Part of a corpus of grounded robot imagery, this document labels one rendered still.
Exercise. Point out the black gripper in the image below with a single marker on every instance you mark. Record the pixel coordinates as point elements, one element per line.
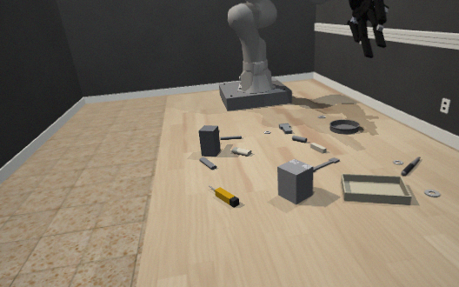
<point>362,9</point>

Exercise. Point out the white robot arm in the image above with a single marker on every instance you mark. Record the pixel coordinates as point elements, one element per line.
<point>245,19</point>

